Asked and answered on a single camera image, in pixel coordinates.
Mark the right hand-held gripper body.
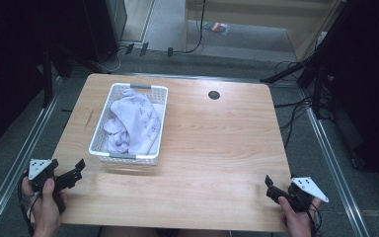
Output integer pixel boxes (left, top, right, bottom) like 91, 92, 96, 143
286, 176, 330, 213

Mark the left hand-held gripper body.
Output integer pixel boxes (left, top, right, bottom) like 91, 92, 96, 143
28, 158, 68, 214

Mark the white plastic basket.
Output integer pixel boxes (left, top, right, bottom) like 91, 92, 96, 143
88, 82, 170, 166

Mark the white patterned cloth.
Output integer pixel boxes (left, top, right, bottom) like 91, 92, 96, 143
103, 88, 163, 157

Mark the person's right hand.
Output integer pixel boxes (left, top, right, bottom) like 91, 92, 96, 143
277, 196, 322, 237

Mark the person's left hand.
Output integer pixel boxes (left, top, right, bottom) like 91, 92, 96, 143
21, 177, 69, 237

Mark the black metal stand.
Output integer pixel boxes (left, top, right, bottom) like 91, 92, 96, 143
41, 45, 54, 109

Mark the dark curtain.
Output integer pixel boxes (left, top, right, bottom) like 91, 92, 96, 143
315, 0, 379, 198
0, 0, 90, 158

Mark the black tripod stand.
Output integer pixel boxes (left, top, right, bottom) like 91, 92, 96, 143
259, 33, 335, 120

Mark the dark cabinet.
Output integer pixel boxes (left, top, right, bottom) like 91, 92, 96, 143
81, 0, 128, 64

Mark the colourful packet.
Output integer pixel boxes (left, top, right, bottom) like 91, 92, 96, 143
202, 21, 232, 36

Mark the metal floor rail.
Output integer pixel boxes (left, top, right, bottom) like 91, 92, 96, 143
300, 88, 372, 237
0, 76, 63, 237

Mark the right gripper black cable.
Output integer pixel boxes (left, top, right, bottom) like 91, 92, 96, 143
303, 199, 324, 237

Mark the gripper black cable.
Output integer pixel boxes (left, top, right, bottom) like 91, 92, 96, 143
17, 170, 41, 237
303, 199, 324, 237

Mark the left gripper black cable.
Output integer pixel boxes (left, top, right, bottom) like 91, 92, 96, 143
17, 170, 41, 237

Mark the bundle of black floor cables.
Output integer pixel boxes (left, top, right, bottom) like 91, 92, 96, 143
272, 59, 335, 150

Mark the white floor cable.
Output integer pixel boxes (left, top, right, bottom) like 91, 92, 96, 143
95, 45, 127, 74

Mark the light wooden shelf frame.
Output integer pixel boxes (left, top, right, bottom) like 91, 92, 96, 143
183, 0, 347, 62

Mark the thin black hanging cable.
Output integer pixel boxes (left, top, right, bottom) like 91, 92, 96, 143
183, 0, 208, 54

